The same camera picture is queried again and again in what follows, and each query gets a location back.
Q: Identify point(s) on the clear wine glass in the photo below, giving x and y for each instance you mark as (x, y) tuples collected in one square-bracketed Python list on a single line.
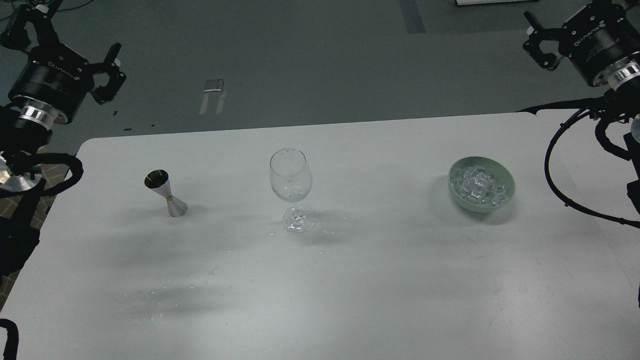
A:
[(291, 180)]

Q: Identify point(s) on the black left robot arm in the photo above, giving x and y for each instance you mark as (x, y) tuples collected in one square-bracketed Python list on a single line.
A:
[(26, 129)]

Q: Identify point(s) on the metal floor plate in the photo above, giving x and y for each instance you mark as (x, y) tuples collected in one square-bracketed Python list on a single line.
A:
[(213, 85)]

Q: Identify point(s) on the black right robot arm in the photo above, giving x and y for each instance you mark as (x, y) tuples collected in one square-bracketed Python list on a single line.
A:
[(616, 114)]

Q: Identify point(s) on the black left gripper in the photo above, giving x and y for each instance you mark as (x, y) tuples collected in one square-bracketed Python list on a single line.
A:
[(52, 80)]

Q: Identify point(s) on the clear ice cubes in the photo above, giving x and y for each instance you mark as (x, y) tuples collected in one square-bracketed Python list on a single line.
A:
[(477, 186)]

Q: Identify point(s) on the green bowl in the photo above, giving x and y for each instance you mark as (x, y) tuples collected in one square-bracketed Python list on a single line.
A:
[(504, 176)]

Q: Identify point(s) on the steel double jigger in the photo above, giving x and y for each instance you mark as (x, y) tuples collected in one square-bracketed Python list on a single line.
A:
[(158, 181)]

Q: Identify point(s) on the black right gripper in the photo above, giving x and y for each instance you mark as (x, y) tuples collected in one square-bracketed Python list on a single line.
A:
[(598, 40)]

